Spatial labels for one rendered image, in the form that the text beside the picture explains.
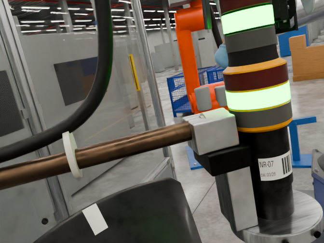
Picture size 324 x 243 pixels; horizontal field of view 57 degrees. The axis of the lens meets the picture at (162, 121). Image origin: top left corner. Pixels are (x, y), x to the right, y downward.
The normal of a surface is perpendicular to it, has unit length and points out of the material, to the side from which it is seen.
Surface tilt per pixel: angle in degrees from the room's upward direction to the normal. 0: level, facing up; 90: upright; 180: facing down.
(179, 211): 41
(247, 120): 90
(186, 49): 96
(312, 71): 90
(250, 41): 90
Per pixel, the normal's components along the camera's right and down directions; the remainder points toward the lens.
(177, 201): 0.22, -0.69
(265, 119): -0.12, 0.25
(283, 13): -0.39, 0.29
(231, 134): 0.19, 0.18
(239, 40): -0.59, 0.30
